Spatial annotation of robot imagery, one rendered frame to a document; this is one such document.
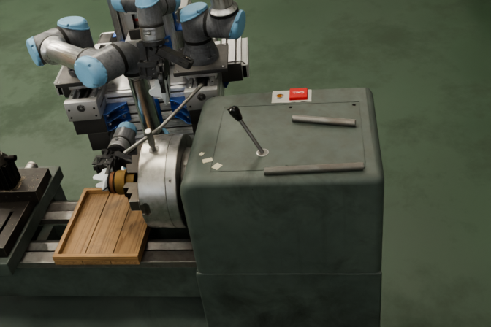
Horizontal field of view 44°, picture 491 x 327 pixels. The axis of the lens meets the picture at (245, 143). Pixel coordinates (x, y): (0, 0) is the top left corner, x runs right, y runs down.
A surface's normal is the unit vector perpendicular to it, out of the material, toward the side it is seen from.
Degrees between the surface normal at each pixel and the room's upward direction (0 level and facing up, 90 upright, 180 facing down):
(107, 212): 0
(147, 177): 46
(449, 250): 0
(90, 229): 0
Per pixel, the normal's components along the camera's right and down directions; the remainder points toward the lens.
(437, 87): -0.11, -0.80
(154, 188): -0.14, 0.10
